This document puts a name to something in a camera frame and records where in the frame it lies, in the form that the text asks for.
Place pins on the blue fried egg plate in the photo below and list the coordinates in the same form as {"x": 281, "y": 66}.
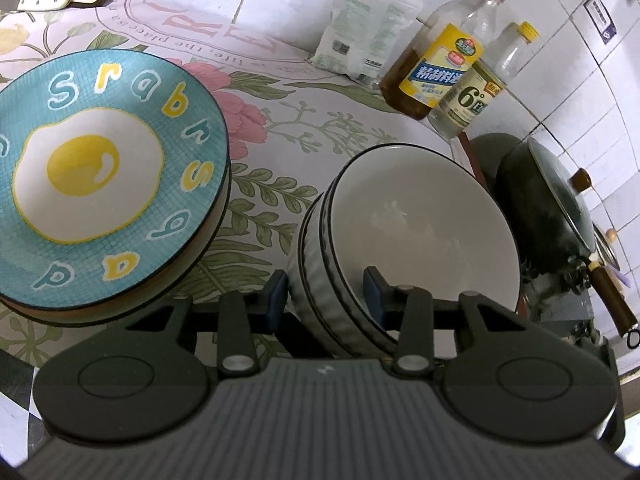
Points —
{"x": 100, "y": 175}

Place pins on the cooking oil bottle yellow label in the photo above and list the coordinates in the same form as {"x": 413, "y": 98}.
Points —
{"x": 440, "y": 60}

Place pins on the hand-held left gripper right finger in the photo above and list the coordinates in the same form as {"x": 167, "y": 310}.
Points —
{"x": 374, "y": 299}

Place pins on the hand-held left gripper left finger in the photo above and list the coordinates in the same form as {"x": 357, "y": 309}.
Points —
{"x": 277, "y": 302}

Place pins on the white salt bag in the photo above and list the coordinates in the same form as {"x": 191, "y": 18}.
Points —
{"x": 360, "y": 30}

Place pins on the clear vinegar bottle yellow cap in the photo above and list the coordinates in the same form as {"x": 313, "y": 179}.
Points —
{"x": 465, "y": 105}

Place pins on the floral tablecloth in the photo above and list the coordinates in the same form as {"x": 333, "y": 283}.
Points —
{"x": 310, "y": 120}

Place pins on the wall label sticker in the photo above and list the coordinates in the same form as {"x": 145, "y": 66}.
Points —
{"x": 599, "y": 17}

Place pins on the dark pot with glass lid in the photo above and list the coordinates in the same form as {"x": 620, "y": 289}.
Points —
{"x": 540, "y": 200}

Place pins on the black gas stove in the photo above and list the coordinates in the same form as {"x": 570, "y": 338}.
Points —
{"x": 560, "y": 305}

